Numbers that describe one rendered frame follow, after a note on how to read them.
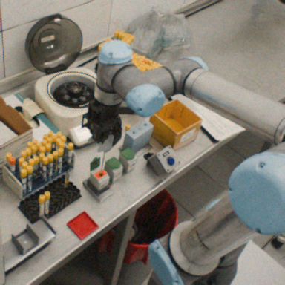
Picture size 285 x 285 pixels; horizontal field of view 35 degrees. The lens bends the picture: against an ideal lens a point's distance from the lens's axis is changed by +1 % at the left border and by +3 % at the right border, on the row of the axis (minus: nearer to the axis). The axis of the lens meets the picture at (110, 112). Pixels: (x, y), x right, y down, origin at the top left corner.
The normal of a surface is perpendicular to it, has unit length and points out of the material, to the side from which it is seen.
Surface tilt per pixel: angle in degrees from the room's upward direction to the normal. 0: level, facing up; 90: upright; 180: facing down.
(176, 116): 90
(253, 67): 0
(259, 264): 1
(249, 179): 83
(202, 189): 0
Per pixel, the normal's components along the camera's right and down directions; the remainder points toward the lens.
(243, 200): -0.79, 0.24
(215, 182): 0.12, -0.72
